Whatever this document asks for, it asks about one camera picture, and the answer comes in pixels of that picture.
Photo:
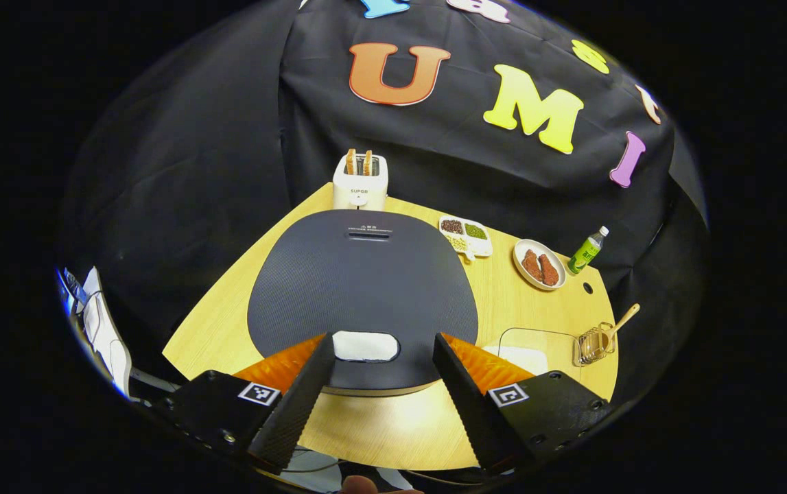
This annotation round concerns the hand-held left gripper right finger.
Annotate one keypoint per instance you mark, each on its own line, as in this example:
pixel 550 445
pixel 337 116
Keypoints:
pixel 465 405

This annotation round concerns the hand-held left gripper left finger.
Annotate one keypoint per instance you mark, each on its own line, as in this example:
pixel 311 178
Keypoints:
pixel 297 412

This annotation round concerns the white raw rice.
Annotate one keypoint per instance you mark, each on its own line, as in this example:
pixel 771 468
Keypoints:
pixel 523 357

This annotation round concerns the dark grey rice cooker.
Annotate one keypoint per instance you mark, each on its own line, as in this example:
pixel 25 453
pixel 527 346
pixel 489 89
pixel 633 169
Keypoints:
pixel 366 288

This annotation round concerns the wooden spoon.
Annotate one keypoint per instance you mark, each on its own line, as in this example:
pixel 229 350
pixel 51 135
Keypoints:
pixel 623 321

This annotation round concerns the clear plastic rice container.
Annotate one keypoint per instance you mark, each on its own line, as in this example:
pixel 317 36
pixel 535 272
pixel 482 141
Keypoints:
pixel 558 339

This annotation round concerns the white round plate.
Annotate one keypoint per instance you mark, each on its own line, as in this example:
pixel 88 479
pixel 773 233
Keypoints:
pixel 523 278

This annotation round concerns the white divided bean dish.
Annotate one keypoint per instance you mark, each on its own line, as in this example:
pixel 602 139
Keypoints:
pixel 479 248

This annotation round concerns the green drink bottle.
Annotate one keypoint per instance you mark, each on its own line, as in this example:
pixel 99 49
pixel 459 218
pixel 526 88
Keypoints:
pixel 584 254

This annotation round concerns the white plastic box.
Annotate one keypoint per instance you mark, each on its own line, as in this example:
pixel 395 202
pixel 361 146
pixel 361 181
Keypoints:
pixel 108 336

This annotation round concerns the white toaster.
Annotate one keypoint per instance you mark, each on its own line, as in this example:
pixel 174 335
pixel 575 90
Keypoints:
pixel 359 195

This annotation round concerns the black backdrop cloth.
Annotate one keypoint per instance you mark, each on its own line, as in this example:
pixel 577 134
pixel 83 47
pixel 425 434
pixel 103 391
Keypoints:
pixel 228 171

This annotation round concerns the brown toast slice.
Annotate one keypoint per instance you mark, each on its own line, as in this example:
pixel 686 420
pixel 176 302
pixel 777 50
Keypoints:
pixel 350 162
pixel 368 163

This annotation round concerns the computer monitor screen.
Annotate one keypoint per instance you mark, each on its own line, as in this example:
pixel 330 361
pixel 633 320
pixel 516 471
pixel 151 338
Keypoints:
pixel 71 288

